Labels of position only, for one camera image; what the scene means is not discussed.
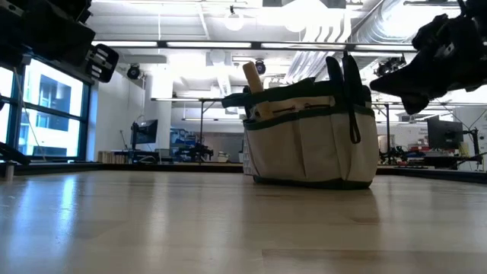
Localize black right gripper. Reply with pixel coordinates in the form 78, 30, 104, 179
368, 0, 487, 116

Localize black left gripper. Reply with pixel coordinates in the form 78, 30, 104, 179
0, 0, 120, 84

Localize green handled pruning shears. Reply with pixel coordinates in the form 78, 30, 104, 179
325, 50, 373, 145

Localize beige green canvas gardening bag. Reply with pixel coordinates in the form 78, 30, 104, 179
221, 77, 380, 191

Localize wooden handled garden tool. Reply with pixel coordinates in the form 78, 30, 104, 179
242, 60, 275, 122

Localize black track light cluster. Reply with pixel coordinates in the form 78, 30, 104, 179
374, 54, 408, 79

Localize black computer monitor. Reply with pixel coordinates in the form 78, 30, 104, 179
129, 119, 159, 151
426, 116, 465, 151

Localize large glass window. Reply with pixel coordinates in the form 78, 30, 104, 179
0, 62, 92, 161

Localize wooden slatted crate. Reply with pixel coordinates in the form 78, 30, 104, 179
97, 150, 133, 165

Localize linear ceiling light fixture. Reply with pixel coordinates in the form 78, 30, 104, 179
91, 40, 418, 53

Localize black metal frame stand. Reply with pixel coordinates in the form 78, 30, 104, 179
151, 97, 225, 165
371, 101, 393, 164

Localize silver ventilation duct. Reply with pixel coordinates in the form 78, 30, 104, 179
352, 0, 419, 43

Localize yellow hanging cable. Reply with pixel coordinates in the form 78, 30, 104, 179
13, 66, 47, 162

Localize black cable bundle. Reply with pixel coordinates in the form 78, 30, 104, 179
0, 142, 32, 166

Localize small grey post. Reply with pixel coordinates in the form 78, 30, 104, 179
2, 160, 17, 183

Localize black aluminium table frame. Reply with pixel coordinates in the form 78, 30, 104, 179
0, 161, 487, 186

